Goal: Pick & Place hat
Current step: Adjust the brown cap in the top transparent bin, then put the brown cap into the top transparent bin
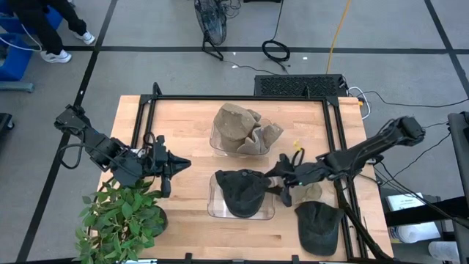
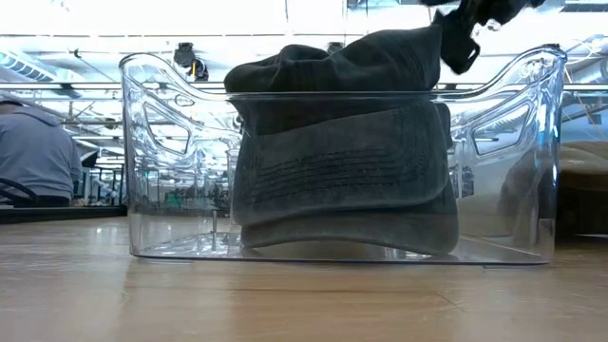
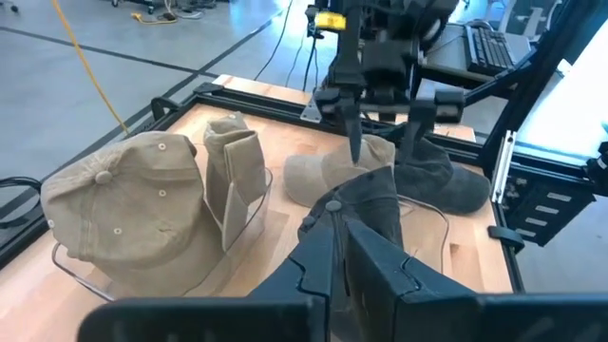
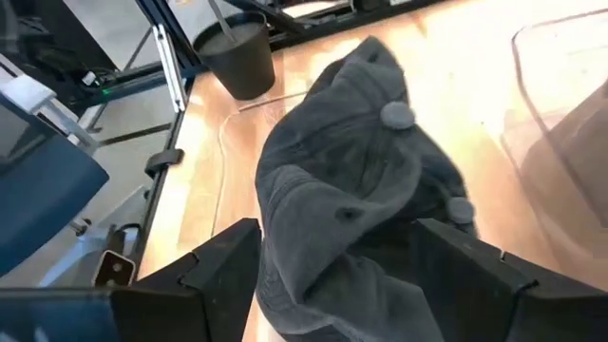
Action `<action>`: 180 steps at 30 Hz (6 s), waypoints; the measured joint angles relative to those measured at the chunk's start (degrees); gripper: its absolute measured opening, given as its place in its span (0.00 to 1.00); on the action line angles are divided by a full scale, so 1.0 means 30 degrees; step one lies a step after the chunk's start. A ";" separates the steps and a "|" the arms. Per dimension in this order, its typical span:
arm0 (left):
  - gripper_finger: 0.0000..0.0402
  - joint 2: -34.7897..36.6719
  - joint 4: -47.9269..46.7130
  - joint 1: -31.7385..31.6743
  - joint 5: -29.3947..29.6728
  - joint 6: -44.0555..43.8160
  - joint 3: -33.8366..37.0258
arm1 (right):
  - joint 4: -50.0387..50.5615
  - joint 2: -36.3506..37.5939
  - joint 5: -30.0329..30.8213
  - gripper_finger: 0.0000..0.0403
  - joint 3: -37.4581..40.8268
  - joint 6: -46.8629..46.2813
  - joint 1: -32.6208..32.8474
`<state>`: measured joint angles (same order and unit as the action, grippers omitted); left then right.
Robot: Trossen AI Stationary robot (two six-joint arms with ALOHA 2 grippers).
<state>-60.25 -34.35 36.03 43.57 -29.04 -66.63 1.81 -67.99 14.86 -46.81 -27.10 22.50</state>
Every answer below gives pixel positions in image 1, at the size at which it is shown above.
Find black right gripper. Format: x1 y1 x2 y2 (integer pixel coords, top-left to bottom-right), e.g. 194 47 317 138
264 153 331 208

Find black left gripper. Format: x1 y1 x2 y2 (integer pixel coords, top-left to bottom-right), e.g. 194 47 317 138
141 133 193 199

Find black baseball cap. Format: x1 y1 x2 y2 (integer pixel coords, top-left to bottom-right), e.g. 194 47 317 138
214 168 274 219
294 200 346 257

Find clear plastic bin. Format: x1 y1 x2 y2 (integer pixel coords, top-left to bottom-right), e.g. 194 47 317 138
209 116 274 158
207 172 276 221

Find black plant pot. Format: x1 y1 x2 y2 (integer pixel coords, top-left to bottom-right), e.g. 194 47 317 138
149 204 169 238

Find green leafy plant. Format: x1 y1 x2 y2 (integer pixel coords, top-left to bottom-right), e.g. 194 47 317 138
72 177 166 264

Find black vented computer case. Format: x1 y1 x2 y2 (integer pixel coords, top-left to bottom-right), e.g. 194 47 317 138
253 73 350 98

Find white box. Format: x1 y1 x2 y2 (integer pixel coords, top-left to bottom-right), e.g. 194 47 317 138
386 192 443 245

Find black bar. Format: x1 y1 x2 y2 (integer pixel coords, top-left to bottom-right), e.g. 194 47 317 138
383 196 469 227

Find black floor fan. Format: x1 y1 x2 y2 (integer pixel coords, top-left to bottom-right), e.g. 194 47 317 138
193 0 229 62

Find grey platform base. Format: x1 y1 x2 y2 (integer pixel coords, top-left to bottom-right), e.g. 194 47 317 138
0 81 34 93

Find blue storage bin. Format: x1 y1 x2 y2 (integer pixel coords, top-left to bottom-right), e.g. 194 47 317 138
0 0 64 36
0 35 34 83

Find person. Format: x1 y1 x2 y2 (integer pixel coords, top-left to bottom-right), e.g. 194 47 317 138
6 0 97 65

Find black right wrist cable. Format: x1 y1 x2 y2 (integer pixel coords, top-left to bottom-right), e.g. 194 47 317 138
290 147 306 166

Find thick black cable sleeve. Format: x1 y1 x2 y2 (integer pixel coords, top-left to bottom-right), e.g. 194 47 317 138
332 177 395 262

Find black aluminium frame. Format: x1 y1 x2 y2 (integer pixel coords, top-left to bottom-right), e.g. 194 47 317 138
132 81 369 263

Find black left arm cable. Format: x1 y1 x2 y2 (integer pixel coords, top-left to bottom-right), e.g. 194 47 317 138
57 142 122 172

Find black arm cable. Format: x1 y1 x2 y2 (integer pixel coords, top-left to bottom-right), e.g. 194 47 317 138
372 161 469 230
57 142 122 172

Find white cable loop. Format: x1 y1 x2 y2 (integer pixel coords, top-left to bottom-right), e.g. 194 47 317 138
347 85 372 121

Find thin grey cable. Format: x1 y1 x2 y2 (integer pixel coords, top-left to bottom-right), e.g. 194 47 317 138
221 59 279 76

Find black coiled cable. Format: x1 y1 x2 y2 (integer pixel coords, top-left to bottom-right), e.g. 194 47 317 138
261 0 292 73

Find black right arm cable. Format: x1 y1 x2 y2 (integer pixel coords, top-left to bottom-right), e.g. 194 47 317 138
372 161 469 230

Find yellow cable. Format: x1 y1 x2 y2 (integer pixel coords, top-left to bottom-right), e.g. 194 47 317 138
325 0 353 75

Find tangled black cables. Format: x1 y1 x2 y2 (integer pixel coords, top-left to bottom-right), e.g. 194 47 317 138
219 0 243 20

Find long thin black cable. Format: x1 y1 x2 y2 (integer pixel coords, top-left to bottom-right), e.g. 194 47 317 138
357 89 469 109

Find long white cable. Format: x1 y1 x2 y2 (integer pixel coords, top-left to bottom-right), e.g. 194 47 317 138
0 23 44 53

